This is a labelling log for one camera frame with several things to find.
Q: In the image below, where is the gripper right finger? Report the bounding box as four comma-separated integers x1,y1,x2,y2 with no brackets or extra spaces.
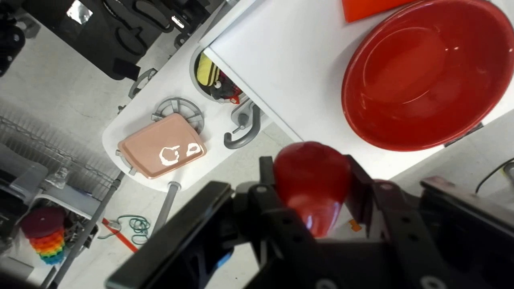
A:
345,155,514,289

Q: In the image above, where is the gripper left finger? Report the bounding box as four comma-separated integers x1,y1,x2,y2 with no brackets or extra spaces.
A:
105,156,322,289

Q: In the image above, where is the red bell pepper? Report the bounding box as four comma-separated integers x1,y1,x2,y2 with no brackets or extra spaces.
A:
273,141,354,238

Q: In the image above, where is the red bowl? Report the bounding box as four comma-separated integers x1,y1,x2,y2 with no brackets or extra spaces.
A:
341,0,514,152

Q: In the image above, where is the grey toy burner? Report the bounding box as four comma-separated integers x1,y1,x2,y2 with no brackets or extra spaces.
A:
151,97,204,135
116,149,139,176
128,67,158,99

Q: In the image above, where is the pink tray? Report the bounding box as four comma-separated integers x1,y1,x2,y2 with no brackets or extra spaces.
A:
118,113,207,179

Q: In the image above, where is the grey toy tap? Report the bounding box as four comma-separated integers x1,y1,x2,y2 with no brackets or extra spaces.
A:
223,100,262,150

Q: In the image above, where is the stack of rainbow cups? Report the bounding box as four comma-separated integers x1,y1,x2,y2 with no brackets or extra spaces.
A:
20,207,66,265

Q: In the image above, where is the toy kitchen sink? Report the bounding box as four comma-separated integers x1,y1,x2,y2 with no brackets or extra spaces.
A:
190,47,245,104

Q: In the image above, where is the black and red toy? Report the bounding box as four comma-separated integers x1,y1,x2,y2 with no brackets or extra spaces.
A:
210,74,243,104

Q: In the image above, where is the white toy kitchen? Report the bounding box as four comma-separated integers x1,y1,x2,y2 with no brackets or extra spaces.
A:
102,8,290,237

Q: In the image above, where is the yellow striped plush toy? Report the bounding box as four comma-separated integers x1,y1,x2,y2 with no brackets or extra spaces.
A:
196,53,220,87

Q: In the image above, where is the orange board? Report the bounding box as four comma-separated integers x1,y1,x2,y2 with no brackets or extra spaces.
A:
341,0,418,23

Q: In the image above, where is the coil of green cable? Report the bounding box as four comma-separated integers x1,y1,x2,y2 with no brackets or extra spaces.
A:
98,215,151,245

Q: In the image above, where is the wire shelf rack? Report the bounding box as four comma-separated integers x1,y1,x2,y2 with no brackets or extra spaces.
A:
0,116,125,289

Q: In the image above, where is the black cable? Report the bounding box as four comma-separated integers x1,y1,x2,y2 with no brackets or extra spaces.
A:
476,157,514,193

